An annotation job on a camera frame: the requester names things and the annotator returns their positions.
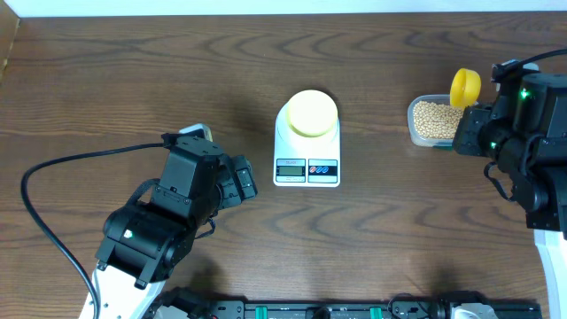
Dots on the yellow bowl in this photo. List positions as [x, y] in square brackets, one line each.
[311, 113]

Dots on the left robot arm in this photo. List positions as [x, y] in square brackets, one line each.
[146, 238]

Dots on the soybeans in container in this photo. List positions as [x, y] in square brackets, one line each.
[436, 121]

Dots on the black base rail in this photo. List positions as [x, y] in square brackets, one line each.
[185, 304]

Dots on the yellow measuring scoop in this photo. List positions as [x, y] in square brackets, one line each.
[465, 88]

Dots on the clear plastic container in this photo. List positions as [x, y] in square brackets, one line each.
[427, 142]

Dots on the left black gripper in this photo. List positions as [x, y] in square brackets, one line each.
[235, 191]

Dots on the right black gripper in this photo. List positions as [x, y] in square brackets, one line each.
[465, 140]

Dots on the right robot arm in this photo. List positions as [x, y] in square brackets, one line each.
[523, 134]

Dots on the white digital kitchen scale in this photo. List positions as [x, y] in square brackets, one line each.
[301, 161]

